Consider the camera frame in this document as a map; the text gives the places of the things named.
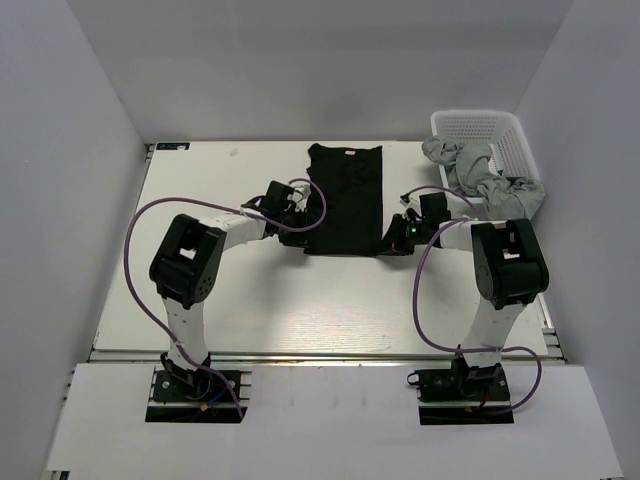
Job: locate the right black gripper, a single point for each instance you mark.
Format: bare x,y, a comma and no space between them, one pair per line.
394,243

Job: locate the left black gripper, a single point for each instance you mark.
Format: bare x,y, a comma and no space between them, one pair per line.
299,239

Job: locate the black t shirt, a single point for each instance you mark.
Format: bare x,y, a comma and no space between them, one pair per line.
351,182

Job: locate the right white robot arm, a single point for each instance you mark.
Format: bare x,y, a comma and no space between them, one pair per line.
509,270

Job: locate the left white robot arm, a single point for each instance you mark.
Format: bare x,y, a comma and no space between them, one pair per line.
186,265

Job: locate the grey t shirt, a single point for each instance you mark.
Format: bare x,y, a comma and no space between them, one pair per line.
466,164

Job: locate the white plastic basket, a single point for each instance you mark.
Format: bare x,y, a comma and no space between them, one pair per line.
510,152

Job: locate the blue label sticker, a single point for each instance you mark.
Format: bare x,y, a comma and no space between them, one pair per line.
172,146

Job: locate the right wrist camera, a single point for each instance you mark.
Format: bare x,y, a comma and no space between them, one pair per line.
412,207

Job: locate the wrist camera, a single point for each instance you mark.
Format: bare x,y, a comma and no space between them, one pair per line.
300,196
412,207

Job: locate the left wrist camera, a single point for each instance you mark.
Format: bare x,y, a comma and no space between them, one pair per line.
300,196

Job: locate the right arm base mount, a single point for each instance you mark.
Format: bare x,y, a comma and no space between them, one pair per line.
461,395

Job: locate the aluminium table rail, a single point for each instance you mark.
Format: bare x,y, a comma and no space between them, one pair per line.
154,356

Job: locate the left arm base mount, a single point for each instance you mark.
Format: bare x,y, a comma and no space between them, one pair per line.
210,402

